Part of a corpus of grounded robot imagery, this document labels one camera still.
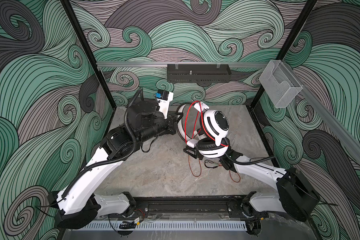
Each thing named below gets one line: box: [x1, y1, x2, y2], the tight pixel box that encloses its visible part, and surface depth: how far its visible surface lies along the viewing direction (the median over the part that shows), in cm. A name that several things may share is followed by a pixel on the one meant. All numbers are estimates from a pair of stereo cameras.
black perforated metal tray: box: [167, 64, 232, 83], surface depth 97 cm
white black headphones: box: [176, 101, 230, 158], surface depth 45 cm
